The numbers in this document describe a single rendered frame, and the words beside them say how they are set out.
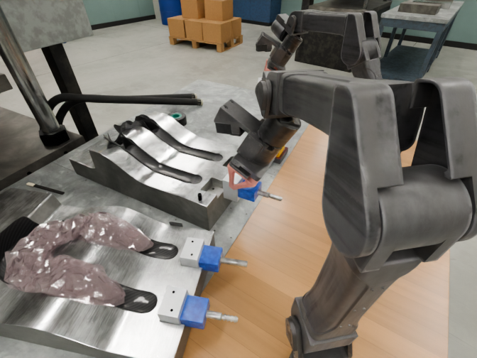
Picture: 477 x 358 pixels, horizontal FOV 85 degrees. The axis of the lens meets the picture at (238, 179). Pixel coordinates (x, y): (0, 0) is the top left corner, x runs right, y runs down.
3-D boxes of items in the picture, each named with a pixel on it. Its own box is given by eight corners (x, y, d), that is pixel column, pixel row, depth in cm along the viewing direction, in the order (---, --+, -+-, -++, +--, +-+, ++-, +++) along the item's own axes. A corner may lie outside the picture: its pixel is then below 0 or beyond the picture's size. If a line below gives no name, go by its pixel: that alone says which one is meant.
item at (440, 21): (438, 57, 451) (468, -8, 392) (416, 91, 336) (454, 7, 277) (395, 50, 484) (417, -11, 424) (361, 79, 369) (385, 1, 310)
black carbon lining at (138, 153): (226, 160, 77) (225, 132, 71) (195, 194, 66) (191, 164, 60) (137, 133, 89) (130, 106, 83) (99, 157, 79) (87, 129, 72)
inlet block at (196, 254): (248, 261, 57) (249, 246, 53) (245, 282, 53) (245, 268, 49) (190, 251, 58) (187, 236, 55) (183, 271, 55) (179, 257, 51)
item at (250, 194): (284, 201, 60) (287, 182, 56) (277, 216, 56) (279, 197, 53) (233, 185, 64) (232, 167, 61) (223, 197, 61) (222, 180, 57)
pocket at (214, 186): (227, 192, 69) (226, 182, 67) (216, 206, 66) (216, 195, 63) (212, 187, 71) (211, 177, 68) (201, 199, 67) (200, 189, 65)
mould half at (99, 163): (253, 173, 84) (254, 136, 75) (209, 231, 66) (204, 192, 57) (135, 136, 101) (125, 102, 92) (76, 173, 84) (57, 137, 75)
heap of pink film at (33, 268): (158, 234, 58) (151, 210, 53) (116, 317, 45) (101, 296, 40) (55, 219, 62) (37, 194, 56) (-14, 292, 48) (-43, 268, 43)
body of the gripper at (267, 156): (229, 163, 50) (246, 138, 44) (251, 138, 57) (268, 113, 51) (255, 184, 50) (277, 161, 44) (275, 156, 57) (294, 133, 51)
